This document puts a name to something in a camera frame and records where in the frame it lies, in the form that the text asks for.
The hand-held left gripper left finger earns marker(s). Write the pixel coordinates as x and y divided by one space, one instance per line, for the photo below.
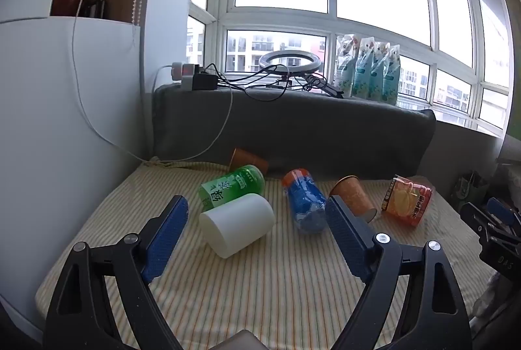
167 240

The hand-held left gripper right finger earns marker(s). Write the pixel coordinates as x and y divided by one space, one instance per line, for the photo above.
346 240

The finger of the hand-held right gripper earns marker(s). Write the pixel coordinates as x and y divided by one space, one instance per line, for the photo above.
501 209
476 217

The white cup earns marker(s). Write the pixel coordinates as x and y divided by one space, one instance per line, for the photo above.
238 226

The orange paper cup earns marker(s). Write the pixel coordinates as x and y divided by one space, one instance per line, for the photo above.
352 193

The brown paper cup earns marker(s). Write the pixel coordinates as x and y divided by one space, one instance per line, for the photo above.
246 160

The green paper bag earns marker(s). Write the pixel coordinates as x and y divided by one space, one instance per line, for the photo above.
468 189

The blue bottle with orange cap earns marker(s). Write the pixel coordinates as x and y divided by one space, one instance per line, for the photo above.
305 199

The orange snack packet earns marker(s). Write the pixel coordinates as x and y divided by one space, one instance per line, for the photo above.
407 201

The green tea bottle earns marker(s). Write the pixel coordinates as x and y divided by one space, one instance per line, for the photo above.
230 187

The striped mat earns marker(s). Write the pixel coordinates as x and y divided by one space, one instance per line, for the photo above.
264 285

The grey blanket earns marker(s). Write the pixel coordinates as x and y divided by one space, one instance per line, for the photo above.
305 130

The teal refill pouch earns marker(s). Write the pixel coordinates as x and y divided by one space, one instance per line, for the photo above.
391 77
345 65
363 69
379 73

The power strip with adapters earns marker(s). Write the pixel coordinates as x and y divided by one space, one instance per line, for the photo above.
193 77

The white cabinet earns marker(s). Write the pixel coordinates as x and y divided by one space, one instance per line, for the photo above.
61 110

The dark items on shelf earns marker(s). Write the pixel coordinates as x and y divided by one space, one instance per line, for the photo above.
93 7

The white window frame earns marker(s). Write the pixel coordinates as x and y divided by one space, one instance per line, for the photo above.
333 18

